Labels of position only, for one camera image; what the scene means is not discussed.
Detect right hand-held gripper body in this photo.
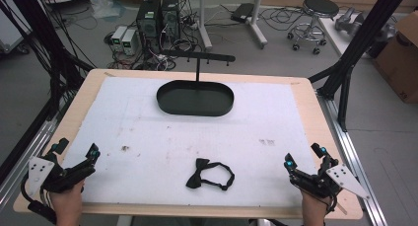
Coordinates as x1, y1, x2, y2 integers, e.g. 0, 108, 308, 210
289, 158, 371, 201

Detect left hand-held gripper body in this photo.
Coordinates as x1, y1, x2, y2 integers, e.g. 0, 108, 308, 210
27, 151, 97, 197

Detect black bow tie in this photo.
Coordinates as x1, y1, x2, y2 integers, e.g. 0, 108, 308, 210
184, 157, 237, 191

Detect black hanger stand with tray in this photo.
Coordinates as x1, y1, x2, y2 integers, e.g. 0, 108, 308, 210
156, 48, 237, 117

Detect person's right hand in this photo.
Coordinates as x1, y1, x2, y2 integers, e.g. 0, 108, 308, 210
300, 189, 333, 226

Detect person's left hand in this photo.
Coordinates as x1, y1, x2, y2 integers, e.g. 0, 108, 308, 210
48, 181, 86, 226

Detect white foam mat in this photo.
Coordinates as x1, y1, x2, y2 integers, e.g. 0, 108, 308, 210
61, 75, 318, 208

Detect white side table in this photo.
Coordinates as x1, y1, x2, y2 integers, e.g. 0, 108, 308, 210
317, 12, 383, 59

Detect white power supply unit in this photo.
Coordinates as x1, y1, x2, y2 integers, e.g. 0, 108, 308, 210
120, 28, 139, 56
110, 25, 129, 51

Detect brown cardboard box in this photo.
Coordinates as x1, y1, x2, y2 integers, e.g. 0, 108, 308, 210
372, 10, 418, 105

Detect grey robot part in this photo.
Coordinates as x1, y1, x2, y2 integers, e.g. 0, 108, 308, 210
334, 7, 367, 37

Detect computer towers on floor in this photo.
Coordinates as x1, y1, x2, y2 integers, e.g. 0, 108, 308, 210
104, 0, 211, 72

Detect white desk leg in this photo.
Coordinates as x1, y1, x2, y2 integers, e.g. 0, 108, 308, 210
196, 0, 214, 51
246, 0, 269, 50

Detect large black computer tower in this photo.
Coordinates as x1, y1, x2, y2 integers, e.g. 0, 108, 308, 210
135, 0, 163, 53

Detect black round rolling stool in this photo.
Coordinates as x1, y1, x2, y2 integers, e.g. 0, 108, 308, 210
287, 0, 340, 55

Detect clear plastic bag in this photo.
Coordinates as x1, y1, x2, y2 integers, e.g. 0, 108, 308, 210
89, 0, 127, 21

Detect slim black computer tower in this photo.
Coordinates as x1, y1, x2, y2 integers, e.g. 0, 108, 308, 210
160, 0, 181, 43

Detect black flat box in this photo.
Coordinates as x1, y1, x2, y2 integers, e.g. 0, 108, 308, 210
230, 2, 255, 24

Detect aluminium rail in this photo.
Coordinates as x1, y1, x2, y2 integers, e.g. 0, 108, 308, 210
315, 89, 389, 226
0, 115, 68, 207

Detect black wrist strap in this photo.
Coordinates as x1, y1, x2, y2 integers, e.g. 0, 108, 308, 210
27, 200, 57, 225

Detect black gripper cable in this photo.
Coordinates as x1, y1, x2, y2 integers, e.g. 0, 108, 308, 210
20, 171, 50, 207

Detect black metal frame strut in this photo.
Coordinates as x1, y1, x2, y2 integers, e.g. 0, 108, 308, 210
0, 0, 97, 121
308, 0, 412, 132

